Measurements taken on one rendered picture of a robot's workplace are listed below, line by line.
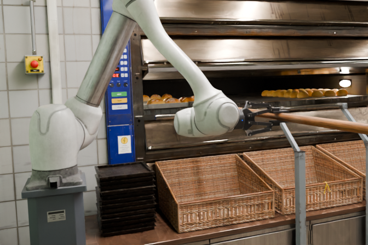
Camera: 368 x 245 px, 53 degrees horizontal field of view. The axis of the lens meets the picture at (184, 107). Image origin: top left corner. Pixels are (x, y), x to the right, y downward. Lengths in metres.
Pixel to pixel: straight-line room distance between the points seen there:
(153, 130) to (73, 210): 1.08
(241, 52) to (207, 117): 1.44
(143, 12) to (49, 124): 0.49
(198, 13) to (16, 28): 1.06
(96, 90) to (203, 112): 0.53
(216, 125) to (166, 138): 1.25
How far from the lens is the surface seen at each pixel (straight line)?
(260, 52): 2.58
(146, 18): 1.30
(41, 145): 1.33
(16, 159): 2.27
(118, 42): 1.47
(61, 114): 1.34
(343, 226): 2.41
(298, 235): 2.18
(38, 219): 1.37
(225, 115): 1.08
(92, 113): 1.49
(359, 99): 3.10
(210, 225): 2.01
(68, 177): 1.36
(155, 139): 2.31
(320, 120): 1.25
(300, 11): 2.80
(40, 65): 2.15
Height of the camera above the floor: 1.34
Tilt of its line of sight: 4 degrees down
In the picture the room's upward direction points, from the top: 2 degrees counter-clockwise
